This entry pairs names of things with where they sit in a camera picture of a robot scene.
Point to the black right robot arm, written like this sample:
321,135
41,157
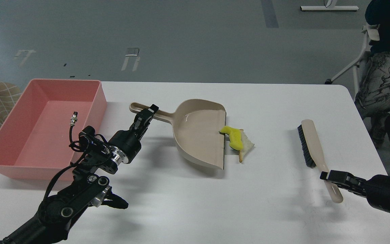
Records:
375,190

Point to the beige brush with black bristles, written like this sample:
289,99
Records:
314,155

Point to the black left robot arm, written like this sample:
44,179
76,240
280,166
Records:
77,187

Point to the yellow sponge piece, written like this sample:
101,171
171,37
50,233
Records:
234,136

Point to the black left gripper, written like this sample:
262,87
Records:
129,141

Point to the beige plastic dustpan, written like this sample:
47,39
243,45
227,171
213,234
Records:
195,126

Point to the white office chair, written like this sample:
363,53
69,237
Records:
370,36

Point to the person in teal sweater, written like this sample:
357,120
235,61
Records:
373,98

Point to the white bar on floor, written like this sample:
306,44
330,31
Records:
330,5

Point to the pink plastic bin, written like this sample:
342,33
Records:
34,138

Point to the white bread slice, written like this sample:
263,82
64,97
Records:
247,145

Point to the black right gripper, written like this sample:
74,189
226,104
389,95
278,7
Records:
376,189

